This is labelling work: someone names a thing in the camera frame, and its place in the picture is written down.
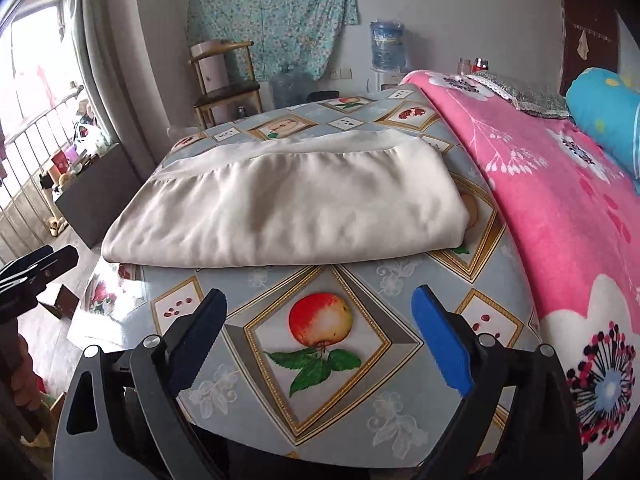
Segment dark grey cabinet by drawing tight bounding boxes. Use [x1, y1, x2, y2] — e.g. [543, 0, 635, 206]
[54, 142, 143, 250]

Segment brown cardboard box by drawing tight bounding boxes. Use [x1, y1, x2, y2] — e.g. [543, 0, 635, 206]
[37, 284, 81, 320]

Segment dark red wall panel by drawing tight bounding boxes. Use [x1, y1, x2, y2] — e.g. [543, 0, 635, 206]
[559, 0, 621, 96]

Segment floral wall cloth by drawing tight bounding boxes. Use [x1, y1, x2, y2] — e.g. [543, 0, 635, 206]
[187, 0, 360, 81]

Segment wooden chair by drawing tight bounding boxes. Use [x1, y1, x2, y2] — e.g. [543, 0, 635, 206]
[189, 40, 263, 128]

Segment metal window railing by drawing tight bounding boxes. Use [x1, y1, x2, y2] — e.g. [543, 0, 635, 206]
[0, 85, 86, 266]

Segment grey curtain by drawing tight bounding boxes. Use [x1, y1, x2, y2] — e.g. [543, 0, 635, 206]
[65, 0, 166, 181]

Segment white water dispenser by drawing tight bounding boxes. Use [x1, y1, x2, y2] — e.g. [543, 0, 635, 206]
[369, 67, 407, 88]

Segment pink floral blanket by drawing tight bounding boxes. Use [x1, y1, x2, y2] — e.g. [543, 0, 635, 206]
[402, 70, 640, 466]

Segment blue patterned pillow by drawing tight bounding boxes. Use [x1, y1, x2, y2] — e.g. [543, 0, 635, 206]
[565, 67, 640, 181]

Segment fruit print tablecloth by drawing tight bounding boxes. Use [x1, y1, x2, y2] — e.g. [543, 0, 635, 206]
[67, 82, 543, 471]

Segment clear plastic bag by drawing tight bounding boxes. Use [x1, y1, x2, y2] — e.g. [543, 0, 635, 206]
[165, 125, 197, 145]

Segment person's left hand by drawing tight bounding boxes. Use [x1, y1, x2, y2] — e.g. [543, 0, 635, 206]
[12, 332, 41, 408]

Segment blue water bottle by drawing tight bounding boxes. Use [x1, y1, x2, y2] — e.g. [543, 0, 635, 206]
[370, 20, 406, 72]

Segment clear empty water jug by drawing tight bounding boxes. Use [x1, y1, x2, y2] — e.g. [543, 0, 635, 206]
[270, 65, 307, 110]

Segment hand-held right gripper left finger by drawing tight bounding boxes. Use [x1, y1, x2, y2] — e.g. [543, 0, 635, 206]
[52, 288, 228, 480]

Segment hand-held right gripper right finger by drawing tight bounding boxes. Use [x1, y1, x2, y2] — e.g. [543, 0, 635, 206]
[410, 285, 585, 480]

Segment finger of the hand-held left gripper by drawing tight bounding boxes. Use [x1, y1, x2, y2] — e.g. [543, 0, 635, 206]
[0, 245, 80, 293]

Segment cream zip jacket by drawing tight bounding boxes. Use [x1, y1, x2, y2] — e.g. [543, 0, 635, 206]
[101, 129, 471, 267]

